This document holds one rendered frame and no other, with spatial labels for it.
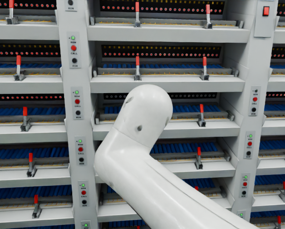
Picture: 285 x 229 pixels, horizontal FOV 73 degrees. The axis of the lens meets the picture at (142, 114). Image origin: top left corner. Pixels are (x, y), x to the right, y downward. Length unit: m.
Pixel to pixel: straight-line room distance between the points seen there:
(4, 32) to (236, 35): 0.83
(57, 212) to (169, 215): 0.76
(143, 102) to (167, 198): 0.18
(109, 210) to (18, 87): 0.62
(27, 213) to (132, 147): 0.75
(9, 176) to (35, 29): 0.57
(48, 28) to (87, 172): 0.55
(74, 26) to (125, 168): 0.56
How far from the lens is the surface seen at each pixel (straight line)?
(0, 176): 0.99
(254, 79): 0.90
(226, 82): 0.84
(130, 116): 0.39
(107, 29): 0.76
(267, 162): 1.08
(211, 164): 0.94
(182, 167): 0.89
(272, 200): 1.18
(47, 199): 1.03
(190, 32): 0.79
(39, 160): 0.95
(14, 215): 1.07
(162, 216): 0.31
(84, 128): 0.78
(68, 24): 0.78
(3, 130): 0.91
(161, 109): 0.39
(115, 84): 0.74
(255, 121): 0.93
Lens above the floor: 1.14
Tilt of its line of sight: 12 degrees down
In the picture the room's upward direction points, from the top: straight up
